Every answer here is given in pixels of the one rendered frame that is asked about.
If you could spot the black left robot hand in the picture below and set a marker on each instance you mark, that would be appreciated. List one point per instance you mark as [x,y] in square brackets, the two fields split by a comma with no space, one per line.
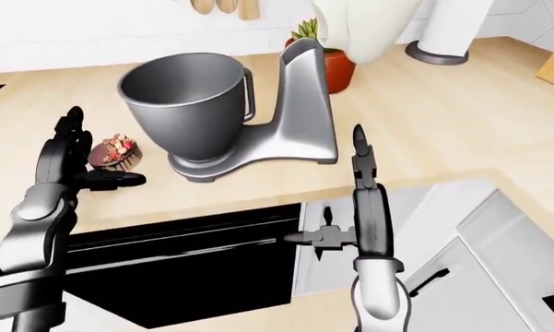
[57,155]

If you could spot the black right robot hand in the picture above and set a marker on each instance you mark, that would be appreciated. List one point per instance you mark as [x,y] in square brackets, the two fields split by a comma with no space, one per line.
[368,207]

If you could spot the small chocolate cake with toppings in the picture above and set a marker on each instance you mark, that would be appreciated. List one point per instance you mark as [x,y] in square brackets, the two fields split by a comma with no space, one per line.
[115,152]

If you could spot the silver stand mixer base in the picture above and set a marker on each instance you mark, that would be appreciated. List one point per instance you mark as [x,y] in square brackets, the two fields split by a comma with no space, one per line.
[276,138]

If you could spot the grey metal mixer bowl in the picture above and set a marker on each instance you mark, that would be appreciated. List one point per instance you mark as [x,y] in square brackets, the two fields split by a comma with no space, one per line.
[186,103]

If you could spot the white stand mixer head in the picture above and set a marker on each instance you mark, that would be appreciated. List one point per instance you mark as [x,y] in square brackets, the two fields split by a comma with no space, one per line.
[355,24]

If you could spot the red plant pot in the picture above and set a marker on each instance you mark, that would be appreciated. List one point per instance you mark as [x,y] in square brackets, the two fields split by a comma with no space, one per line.
[340,71]

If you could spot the white cabinet drawer front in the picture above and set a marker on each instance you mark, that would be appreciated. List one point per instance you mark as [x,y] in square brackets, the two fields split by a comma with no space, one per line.
[498,263]

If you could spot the black oven front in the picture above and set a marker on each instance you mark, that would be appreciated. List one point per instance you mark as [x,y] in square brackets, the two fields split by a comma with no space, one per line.
[184,263]

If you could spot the grey paper towel holder base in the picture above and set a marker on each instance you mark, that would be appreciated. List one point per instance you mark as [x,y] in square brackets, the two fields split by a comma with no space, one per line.
[435,55]

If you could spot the green succulent plant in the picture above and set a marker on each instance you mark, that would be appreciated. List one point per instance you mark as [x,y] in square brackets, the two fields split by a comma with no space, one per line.
[306,30]

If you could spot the white paper towel roll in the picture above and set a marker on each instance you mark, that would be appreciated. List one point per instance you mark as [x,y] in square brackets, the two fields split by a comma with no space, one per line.
[449,24]

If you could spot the wooden spoon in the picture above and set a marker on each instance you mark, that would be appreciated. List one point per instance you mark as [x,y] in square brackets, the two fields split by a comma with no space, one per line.
[225,6]
[202,6]

